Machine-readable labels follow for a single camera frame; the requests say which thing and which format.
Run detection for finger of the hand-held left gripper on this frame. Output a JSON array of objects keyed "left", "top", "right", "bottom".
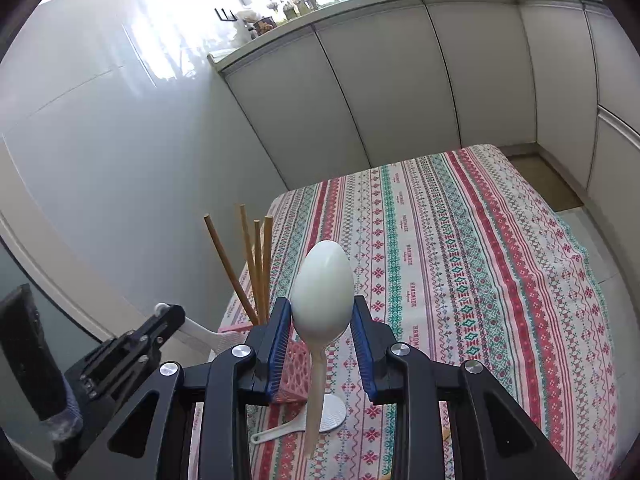
[
  {"left": 125, "top": 304, "right": 187, "bottom": 357},
  {"left": 82, "top": 347, "right": 163, "bottom": 401}
]

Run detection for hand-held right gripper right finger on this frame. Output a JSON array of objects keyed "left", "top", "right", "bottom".
[{"left": 350, "top": 296, "right": 581, "bottom": 480}]

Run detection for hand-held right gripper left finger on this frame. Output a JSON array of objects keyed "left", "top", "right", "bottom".
[{"left": 52, "top": 296, "right": 293, "bottom": 480}]

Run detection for pink lattice utensil holder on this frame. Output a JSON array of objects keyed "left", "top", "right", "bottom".
[{"left": 217, "top": 322, "right": 307, "bottom": 406}]

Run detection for wooden chopstick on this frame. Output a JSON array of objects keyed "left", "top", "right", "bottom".
[
  {"left": 263, "top": 215, "right": 274, "bottom": 311},
  {"left": 203, "top": 214, "right": 259, "bottom": 326},
  {"left": 238, "top": 204, "right": 263, "bottom": 321},
  {"left": 253, "top": 219, "right": 265, "bottom": 321}
]

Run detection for white plastic rice paddle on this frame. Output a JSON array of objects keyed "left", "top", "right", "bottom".
[{"left": 250, "top": 393, "right": 348, "bottom": 445}]

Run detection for striped patterned tablecloth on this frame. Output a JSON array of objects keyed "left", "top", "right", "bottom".
[{"left": 190, "top": 144, "right": 618, "bottom": 480}]

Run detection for olive floor mat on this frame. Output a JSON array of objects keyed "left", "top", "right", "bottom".
[{"left": 507, "top": 154, "right": 585, "bottom": 212}]

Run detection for white kitchen cabinets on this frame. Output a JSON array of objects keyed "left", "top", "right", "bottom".
[{"left": 210, "top": 0, "right": 640, "bottom": 281}]

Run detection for group of small jars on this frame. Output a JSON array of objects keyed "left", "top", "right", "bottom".
[{"left": 235, "top": 0, "right": 323, "bottom": 36}]

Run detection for white kitchen countertop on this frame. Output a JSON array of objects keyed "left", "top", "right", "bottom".
[{"left": 207, "top": 0, "right": 640, "bottom": 68}]

